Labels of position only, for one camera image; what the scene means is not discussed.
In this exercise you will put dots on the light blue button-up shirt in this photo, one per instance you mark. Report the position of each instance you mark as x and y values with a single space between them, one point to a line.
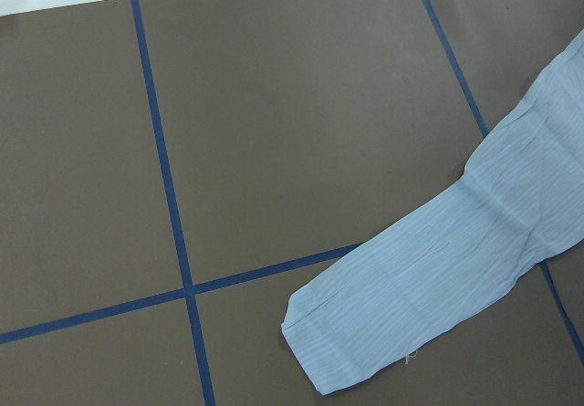
518 202

